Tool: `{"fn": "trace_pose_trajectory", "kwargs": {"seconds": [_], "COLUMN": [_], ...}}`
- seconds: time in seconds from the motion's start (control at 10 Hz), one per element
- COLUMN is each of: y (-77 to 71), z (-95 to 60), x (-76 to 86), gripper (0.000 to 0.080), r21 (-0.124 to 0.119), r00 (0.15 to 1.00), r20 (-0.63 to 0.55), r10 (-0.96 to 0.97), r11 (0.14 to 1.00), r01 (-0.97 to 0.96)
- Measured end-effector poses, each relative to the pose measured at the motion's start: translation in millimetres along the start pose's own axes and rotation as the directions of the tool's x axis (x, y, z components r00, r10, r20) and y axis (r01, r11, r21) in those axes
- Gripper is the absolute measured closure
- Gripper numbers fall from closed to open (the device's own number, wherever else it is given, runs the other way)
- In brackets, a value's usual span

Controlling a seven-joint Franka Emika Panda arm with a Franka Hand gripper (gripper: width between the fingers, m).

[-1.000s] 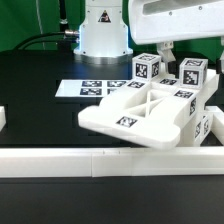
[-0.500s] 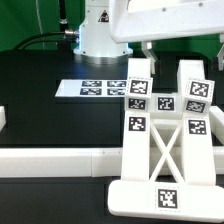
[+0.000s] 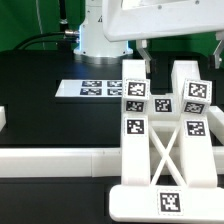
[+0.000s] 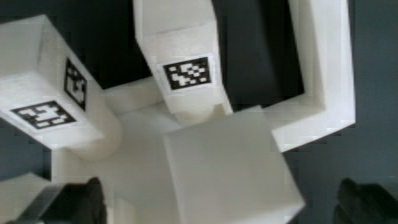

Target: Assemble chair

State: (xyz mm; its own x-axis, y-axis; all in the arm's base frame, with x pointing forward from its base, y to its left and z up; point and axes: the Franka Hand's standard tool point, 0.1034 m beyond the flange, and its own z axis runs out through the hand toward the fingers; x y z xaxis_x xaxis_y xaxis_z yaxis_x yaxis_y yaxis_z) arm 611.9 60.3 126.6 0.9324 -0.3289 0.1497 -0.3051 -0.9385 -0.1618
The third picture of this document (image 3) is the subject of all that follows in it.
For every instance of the white chair back frame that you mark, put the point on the white chair back frame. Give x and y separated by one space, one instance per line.
168 172

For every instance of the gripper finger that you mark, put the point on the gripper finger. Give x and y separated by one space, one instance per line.
142 48
214 60

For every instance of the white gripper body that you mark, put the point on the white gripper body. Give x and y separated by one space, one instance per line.
147 19

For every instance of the white tagged nut cube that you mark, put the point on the white tagged nut cube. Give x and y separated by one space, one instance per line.
136 89
199 91

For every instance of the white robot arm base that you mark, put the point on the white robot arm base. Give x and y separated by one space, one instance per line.
93 46

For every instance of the white U-shaped fence wall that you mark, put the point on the white U-shaped fence wall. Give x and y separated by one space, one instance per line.
61 141

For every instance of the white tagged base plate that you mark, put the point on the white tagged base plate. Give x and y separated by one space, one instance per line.
89 88

